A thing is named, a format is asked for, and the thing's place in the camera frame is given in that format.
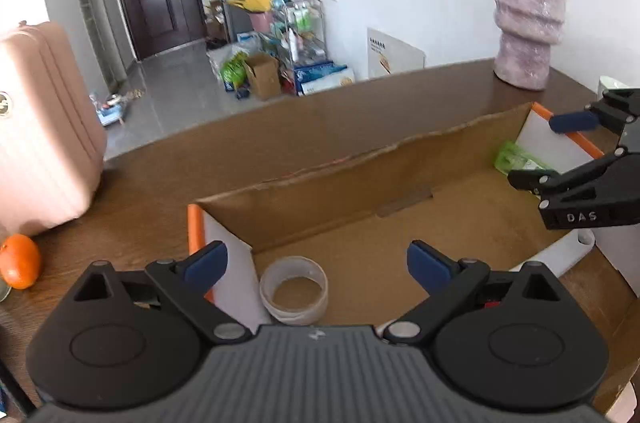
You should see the brown cardboard carton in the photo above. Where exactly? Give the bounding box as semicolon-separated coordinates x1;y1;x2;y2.
243;53;282;101

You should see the red cardboard box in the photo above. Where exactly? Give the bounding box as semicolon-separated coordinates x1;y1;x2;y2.
187;102;640;419

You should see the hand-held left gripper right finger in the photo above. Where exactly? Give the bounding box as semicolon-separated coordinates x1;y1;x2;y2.
382;241;563;346

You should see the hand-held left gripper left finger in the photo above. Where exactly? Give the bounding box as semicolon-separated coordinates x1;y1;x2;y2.
74;241;251;345

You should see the metal wire rack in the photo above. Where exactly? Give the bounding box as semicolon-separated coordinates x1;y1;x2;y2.
272;0;328;85

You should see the blue and white carton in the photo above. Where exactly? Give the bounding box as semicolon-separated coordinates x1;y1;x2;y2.
292;62;356;97

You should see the white plastic bar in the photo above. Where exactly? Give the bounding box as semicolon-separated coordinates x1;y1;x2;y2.
510;228;597;278

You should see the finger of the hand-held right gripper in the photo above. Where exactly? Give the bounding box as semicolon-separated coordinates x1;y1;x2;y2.
548;87;640;149
507;144;640;231

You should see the green plastic packet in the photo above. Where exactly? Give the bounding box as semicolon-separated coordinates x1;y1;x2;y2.
494;141;553;176

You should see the orange fruit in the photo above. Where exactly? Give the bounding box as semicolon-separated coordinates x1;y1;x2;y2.
0;233;42;290

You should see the green printed bag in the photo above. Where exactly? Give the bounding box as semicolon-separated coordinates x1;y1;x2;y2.
220;53;249;87

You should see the pink textured vase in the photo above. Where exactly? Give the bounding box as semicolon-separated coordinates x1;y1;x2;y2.
493;0;569;91

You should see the pink bucket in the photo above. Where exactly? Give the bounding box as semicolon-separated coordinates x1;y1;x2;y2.
248;10;276;34

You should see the clear tape roll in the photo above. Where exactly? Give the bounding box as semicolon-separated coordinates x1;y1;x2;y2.
259;256;329;325

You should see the pink suitcase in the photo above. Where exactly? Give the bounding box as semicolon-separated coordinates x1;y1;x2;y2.
0;20;107;236

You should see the open cardboard carton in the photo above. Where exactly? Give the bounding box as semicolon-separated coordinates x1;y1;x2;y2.
205;0;229;42

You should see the white printed board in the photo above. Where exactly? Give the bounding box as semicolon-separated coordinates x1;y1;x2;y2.
367;27;426;79

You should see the small floor toy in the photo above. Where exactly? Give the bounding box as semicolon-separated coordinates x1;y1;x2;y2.
90;89;146;127

